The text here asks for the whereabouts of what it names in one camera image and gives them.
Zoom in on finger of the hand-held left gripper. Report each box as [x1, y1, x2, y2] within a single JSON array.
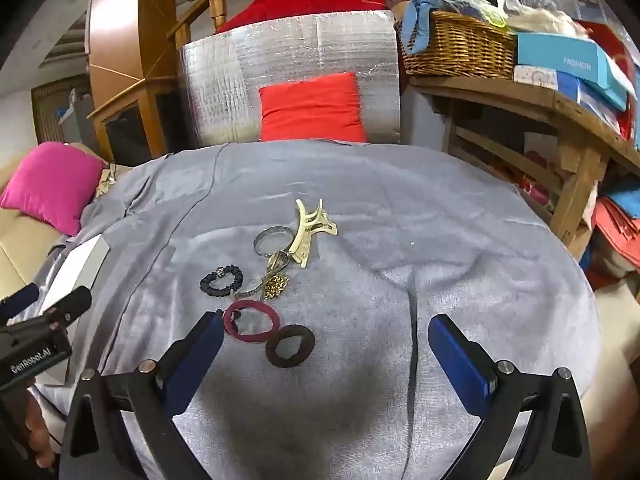
[[0, 282, 40, 322], [10, 286, 93, 333]]

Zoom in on wooden table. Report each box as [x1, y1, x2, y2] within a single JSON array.
[[407, 76, 640, 261]]

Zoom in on wicker basket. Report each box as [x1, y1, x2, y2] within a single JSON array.
[[395, 9, 517, 80]]

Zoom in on red box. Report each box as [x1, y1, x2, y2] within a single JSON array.
[[575, 20, 640, 143]]

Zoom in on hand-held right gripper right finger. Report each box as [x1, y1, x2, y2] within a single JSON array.
[[427, 314, 598, 480]]

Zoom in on red cushion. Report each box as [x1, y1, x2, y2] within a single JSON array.
[[258, 72, 368, 142]]

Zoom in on pink cushion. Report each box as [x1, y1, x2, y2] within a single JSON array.
[[0, 141, 106, 237]]

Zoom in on red paper bags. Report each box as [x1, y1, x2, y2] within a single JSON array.
[[590, 195, 640, 261]]

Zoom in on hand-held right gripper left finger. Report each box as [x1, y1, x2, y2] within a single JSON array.
[[59, 310, 226, 480]]

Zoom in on wooden cabinet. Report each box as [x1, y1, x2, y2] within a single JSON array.
[[87, 77, 181, 166]]

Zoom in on blue cloth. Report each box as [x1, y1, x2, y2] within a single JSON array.
[[400, 0, 451, 56]]

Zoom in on cream hair claw clip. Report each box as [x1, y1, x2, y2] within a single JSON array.
[[287, 199, 339, 267]]

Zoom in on white cardboard box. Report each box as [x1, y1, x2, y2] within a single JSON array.
[[35, 234, 112, 386]]

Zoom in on beige leather sofa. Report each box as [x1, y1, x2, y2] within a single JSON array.
[[0, 160, 101, 306]]

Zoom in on person's left hand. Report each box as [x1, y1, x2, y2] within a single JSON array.
[[20, 377, 57, 470]]

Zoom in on black scrunchie with bead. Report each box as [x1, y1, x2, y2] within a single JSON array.
[[200, 264, 244, 296]]

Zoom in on silver bangle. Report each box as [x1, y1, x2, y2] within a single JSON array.
[[253, 226, 295, 257]]

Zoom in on grey blanket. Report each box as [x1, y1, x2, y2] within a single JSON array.
[[30, 139, 603, 480]]

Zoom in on floral beige cloth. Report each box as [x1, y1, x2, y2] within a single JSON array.
[[95, 162, 121, 198]]

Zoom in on woven rattan panel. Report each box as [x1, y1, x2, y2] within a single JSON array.
[[32, 77, 91, 143]]

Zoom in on teal box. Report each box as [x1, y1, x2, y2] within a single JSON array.
[[515, 32, 628, 111]]

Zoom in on wooden stair railing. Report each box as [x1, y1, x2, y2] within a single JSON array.
[[167, 0, 566, 51]]

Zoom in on maroon hair tie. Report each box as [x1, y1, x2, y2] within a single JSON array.
[[222, 298, 281, 345]]

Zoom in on brown hair tie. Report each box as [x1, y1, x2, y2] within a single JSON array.
[[265, 325, 316, 368]]

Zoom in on blue flat box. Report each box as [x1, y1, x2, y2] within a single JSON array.
[[555, 70, 626, 128]]

